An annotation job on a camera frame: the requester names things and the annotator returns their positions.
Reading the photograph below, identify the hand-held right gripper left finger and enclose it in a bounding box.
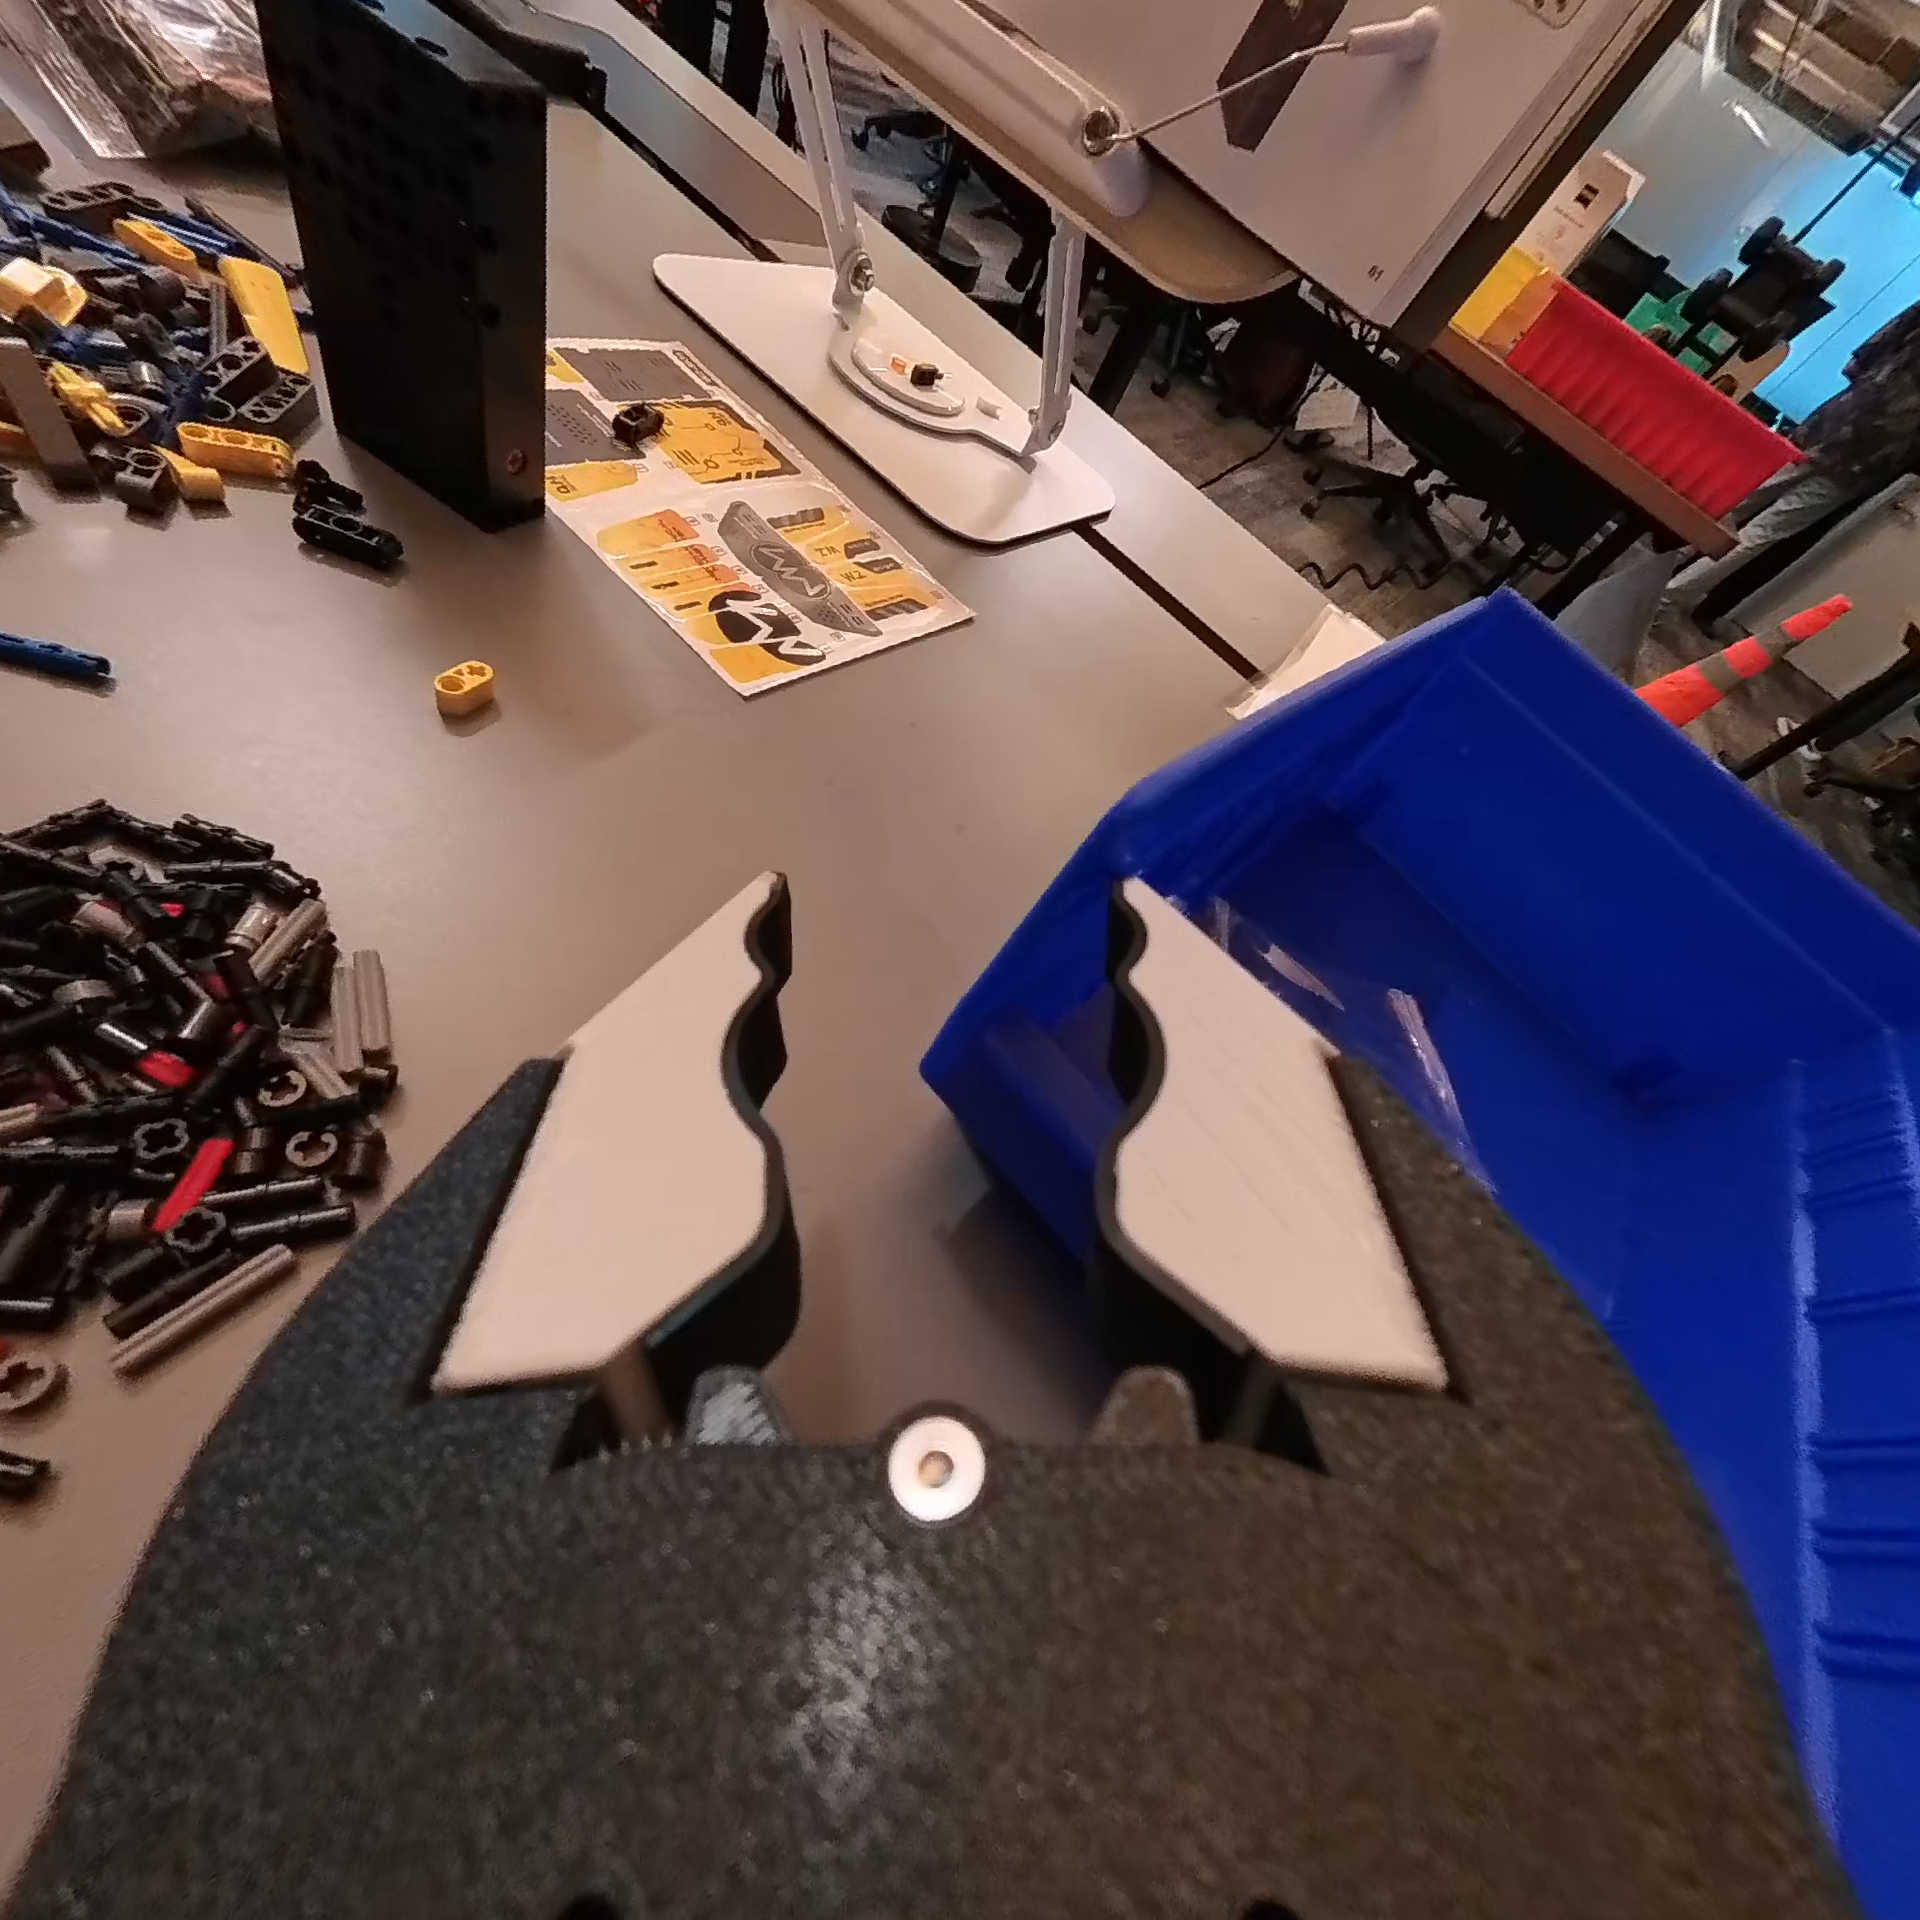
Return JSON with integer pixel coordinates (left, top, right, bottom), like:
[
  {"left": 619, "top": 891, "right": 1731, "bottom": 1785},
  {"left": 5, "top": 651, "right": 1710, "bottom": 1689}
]
[{"left": 432, "top": 870, "right": 801, "bottom": 1451}]

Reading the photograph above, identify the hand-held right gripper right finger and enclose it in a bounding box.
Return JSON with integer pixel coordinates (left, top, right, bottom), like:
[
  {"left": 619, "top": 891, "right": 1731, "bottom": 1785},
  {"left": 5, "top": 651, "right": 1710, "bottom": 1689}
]
[{"left": 1095, "top": 876, "right": 1453, "bottom": 1451}]

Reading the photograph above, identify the blue plastic bin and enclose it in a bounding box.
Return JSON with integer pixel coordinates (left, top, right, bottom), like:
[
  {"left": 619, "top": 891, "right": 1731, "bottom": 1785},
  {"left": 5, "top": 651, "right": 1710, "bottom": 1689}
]
[{"left": 918, "top": 588, "right": 1920, "bottom": 1920}]

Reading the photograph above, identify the pile of black pins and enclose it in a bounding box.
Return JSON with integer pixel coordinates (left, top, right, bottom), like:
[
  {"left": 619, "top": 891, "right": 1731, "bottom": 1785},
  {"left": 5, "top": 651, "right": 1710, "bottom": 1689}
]
[{"left": 0, "top": 799, "right": 400, "bottom": 1503}]

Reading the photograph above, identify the yellow grey sticker sheet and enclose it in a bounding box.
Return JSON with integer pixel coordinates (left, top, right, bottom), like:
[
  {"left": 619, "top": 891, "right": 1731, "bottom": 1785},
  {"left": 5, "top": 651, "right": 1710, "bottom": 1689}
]
[{"left": 542, "top": 337, "right": 978, "bottom": 701}]

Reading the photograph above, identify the black connector piece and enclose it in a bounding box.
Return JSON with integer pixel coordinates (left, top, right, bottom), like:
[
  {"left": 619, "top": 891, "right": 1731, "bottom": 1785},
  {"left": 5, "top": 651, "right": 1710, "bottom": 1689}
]
[{"left": 289, "top": 504, "right": 409, "bottom": 573}]

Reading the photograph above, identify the orange traffic cone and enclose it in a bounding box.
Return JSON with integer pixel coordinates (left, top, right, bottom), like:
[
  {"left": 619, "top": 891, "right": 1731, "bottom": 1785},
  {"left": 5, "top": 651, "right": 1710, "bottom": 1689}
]
[{"left": 1633, "top": 593, "right": 1854, "bottom": 739}]

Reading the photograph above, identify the white booklet stand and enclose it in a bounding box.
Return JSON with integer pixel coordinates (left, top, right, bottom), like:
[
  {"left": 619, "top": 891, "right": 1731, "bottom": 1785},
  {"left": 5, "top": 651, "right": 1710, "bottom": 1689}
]
[{"left": 653, "top": 0, "right": 1159, "bottom": 547}]

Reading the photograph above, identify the red plastic bin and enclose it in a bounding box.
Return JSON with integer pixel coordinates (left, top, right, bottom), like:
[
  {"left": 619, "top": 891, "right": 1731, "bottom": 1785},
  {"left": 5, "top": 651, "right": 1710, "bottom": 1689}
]
[{"left": 1504, "top": 282, "right": 1807, "bottom": 520}]

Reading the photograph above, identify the yellow plastic bin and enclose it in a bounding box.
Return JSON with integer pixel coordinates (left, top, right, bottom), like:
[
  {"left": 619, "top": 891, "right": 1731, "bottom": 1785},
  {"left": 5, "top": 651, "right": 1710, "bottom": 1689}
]
[{"left": 1447, "top": 246, "right": 1562, "bottom": 354}]

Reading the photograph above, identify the black perforated block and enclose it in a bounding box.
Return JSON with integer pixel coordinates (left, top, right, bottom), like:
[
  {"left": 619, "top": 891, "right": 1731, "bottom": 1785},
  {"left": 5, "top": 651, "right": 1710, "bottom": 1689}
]
[{"left": 252, "top": 0, "right": 594, "bottom": 536}]

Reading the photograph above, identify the pile of yellow blue pieces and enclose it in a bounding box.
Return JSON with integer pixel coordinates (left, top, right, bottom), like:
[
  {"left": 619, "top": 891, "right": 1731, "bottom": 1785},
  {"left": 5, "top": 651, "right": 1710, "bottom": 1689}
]
[{"left": 0, "top": 180, "right": 324, "bottom": 520}]

